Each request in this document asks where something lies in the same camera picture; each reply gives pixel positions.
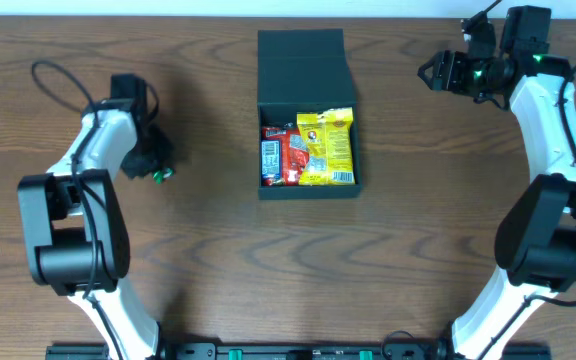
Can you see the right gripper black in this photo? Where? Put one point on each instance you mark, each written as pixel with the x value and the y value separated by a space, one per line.
pixel 448 70

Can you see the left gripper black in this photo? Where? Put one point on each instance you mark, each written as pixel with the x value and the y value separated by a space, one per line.
pixel 144 163

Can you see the green bar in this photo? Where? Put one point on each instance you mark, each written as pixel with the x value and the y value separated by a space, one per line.
pixel 162 175

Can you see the small blue gum pack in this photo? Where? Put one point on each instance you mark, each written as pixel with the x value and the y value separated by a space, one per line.
pixel 271 159

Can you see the yellow snack bag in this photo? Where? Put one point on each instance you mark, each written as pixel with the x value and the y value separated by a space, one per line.
pixel 327 139

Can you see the red snack bag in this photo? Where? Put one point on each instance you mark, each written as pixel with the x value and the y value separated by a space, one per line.
pixel 294 155

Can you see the black box container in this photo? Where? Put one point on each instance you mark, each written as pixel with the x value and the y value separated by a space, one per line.
pixel 305 71

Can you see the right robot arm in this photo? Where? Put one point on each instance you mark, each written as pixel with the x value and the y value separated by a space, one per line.
pixel 535 244

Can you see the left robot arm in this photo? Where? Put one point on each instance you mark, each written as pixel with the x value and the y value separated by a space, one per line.
pixel 76 239

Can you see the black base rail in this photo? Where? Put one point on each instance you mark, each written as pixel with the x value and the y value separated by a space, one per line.
pixel 405 350

